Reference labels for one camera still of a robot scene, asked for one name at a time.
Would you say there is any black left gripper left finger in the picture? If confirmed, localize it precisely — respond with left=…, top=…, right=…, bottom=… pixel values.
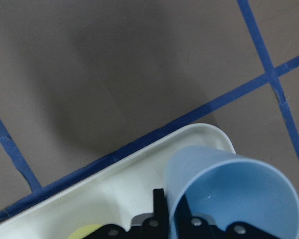
left=153, top=188, right=169, bottom=239

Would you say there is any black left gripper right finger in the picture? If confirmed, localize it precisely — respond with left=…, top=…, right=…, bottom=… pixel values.
left=180, top=195, right=196, bottom=232

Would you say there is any light blue transferred cup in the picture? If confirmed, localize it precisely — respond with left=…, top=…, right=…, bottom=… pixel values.
left=164, top=145, right=299, bottom=239

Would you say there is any yellow plastic cup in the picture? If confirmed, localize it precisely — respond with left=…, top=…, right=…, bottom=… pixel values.
left=68, top=224, right=103, bottom=239

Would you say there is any cream rectangular tray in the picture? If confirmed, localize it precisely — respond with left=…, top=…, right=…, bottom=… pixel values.
left=0, top=123, right=235, bottom=239

